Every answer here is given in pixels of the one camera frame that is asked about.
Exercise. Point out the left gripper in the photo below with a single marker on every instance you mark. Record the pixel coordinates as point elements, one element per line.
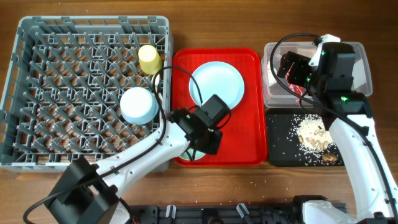
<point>214,148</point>

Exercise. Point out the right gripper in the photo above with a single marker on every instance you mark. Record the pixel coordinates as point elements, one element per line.
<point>300,63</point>

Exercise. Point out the red snack wrapper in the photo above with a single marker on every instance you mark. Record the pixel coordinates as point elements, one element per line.
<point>295,88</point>

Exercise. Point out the light blue plate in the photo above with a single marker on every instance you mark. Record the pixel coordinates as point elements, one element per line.
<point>217,78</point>

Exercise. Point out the small mint green bowl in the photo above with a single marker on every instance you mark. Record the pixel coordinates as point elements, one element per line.
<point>138,105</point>

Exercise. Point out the rice and food scraps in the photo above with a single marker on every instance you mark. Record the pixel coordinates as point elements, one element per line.
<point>313,143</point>

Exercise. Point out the white plastic spoon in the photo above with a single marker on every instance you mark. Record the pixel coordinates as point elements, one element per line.
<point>156,80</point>

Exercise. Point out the yellow plastic cup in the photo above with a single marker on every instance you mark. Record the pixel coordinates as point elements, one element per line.
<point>149,59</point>

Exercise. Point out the mint green food bowl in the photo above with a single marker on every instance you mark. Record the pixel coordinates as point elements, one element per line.
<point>192,155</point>

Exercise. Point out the white napkin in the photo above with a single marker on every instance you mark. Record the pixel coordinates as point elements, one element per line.
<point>276,64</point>

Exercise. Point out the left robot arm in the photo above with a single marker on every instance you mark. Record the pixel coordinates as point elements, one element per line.
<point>91,193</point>

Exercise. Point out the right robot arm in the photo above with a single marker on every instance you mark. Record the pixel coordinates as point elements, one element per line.
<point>328,79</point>

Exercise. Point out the black waste tray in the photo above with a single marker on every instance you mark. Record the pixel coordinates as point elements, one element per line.
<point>280,151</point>

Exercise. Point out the grey dishwasher rack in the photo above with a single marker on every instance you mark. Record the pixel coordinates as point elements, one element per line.
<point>66,77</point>

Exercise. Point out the clear plastic bin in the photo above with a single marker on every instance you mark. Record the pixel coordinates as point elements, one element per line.
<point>276,97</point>

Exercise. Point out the red plastic tray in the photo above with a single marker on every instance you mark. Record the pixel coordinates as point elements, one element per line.
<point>244,136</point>

